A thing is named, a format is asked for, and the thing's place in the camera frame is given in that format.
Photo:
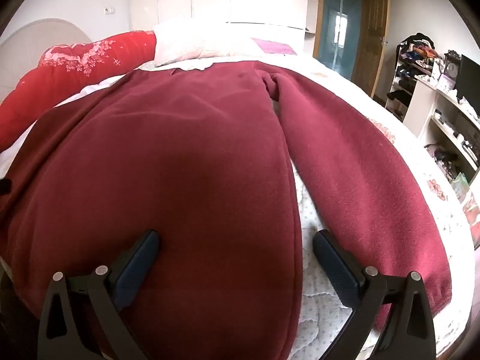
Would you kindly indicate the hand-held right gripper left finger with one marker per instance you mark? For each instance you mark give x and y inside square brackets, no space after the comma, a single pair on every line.
[135,266]

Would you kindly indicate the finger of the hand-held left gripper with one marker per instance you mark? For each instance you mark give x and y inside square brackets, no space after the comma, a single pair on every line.
[4,186]

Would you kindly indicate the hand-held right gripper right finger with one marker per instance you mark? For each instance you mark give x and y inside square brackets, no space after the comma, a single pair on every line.
[333,266]

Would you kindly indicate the pile of clothes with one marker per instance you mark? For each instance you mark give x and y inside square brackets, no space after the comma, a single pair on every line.
[418,45]

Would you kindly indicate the quilted heart-pattern bedspread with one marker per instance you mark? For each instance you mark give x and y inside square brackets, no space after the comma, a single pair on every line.
[318,330]

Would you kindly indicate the red floral quilt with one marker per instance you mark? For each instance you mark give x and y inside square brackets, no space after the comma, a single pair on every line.
[56,78]

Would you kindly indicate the beige rounded headboard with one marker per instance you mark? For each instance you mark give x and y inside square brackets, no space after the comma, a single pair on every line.
[22,41]

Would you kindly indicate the green gift bag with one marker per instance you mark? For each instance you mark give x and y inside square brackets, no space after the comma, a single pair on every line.
[460,183]

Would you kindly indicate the grey handbag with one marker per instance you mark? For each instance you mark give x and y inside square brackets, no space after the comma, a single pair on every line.
[440,157]

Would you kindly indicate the white desk shelf unit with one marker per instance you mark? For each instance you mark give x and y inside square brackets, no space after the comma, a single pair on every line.
[422,108]

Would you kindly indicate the white shoe rack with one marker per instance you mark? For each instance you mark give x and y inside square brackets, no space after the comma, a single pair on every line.
[403,82]

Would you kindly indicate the purple pillow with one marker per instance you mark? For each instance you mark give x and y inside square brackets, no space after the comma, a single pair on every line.
[273,47]

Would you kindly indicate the black television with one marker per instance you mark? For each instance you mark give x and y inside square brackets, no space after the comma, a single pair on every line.
[468,82]

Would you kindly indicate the pink pillow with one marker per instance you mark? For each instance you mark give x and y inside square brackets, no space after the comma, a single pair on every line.
[195,45]

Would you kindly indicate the wooden door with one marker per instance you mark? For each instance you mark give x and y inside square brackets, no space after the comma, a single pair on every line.
[371,37]

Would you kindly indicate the dark ornate clock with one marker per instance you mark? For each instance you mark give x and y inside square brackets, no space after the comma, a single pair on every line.
[452,65]

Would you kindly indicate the teal glass door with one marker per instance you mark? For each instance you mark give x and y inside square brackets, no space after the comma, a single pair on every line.
[341,3]

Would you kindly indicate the white wall socket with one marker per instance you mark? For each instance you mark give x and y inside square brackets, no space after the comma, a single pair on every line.
[109,9]

